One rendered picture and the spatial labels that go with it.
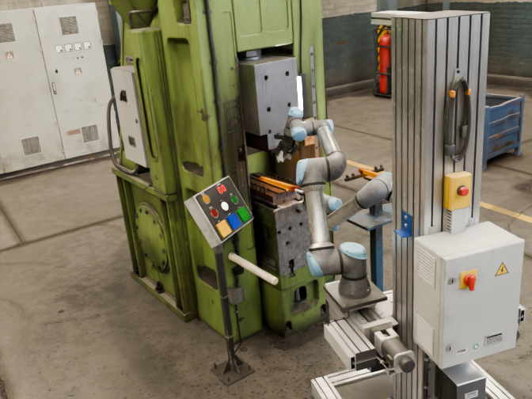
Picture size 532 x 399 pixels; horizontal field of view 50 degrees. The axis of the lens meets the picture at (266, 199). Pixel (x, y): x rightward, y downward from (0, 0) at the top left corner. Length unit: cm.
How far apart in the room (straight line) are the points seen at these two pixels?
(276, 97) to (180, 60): 62
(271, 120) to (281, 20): 60
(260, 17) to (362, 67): 833
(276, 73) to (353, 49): 820
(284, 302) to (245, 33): 166
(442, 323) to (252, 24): 198
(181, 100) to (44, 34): 481
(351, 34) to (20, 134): 628
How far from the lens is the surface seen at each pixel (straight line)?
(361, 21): 1158
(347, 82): 1146
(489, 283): 230
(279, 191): 349
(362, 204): 294
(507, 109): 713
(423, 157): 220
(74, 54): 832
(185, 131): 363
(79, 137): 846
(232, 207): 312
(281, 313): 377
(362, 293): 267
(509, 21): 1159
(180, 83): 358
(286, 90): 338
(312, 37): 367
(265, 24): 344
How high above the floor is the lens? 220
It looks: 21 degrees down
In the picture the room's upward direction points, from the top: 5 degrees counter-clockwise
